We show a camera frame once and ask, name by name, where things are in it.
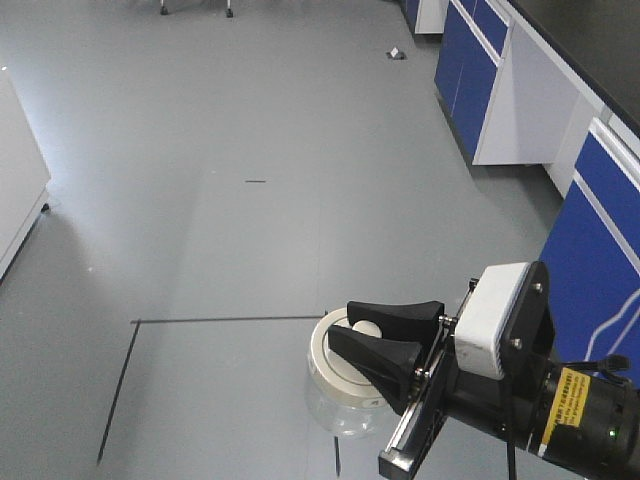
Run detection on blue white lab cabinets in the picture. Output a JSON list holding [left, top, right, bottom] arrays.
[[401, 1, 639, 362]]

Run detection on glass jar with white lid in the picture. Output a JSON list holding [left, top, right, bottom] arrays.
[[305, 307, 393, 439]]

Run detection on floor socket box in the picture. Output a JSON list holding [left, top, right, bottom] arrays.
[[386, 47, 406, 61]]

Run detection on white cabinet at left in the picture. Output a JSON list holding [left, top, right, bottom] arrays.
[[0, 63, 50, 273]]

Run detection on black camera cable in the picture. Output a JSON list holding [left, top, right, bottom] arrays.
[[504, 379, 519, 480]]

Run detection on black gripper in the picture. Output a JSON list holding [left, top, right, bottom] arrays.
[[328, 261, 555, 479]]

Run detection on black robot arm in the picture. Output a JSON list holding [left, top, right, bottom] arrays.
[[328, 261, 639, 479]]

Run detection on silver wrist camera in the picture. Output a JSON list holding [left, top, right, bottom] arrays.
[[454, 262, 530, 380]]

